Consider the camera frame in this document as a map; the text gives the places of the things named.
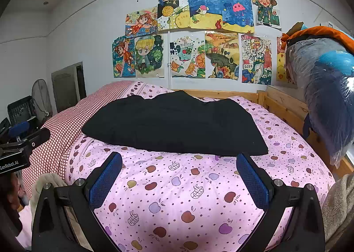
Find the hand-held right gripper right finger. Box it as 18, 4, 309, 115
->
236, 152, 326, 252

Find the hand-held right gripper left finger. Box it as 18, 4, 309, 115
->
31, 152, 123, 252

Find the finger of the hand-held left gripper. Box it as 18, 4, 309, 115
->
21, 128, 52, 154

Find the large black garment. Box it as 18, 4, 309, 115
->
81, 90, 269, 156

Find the person's left hand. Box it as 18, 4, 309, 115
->
4, 173, 20, 210

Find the black plastic crate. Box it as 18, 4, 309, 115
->
7, 96, 36, 125

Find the red checked pillow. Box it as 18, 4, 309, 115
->
22, 81, 133, 197

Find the beige cloth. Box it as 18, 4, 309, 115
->
30, 173, 94, 241

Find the standing fan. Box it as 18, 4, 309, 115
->
31, 79, 53, 124

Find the grey door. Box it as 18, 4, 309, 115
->
51, 61, 87, 113

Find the pink apple-print quilt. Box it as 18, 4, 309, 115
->
65, 81, 336, 252

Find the beige fleece blanket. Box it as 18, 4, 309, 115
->
322, 173, 354, 252

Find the yellow chick drawing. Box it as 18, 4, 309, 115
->
276, 36, 294, 82

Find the plastic-wrapped bedding bundle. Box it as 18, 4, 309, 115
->
285, 38, 354, 168

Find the orange-haired child drawing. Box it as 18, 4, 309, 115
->
112, 36, 136, 78

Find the dragon and tower drawing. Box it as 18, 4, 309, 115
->
240, 34, 273, 85

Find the blond character drawing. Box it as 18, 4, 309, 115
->
134, 34, 165, 78

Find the orange fruit drawing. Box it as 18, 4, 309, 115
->
169, 32, 206, 78

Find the swimming orange-haired girl drawing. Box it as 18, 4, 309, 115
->
125, 9, 159, 37

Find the orange cloth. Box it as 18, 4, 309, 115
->
281, 26, 354, 48

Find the pink jellyfish drawing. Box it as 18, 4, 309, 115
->
220, 0, 255, 33

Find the red-haired character drawing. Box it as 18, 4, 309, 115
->
250, 0, 283, 30

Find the blue fish drawing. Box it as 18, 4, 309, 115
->
187, 0, 222, 30

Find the pineapple checkered drawing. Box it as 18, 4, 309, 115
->
158, 0, 190, 31

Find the wooden bed frame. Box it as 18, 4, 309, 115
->
173, 89, 354, 179

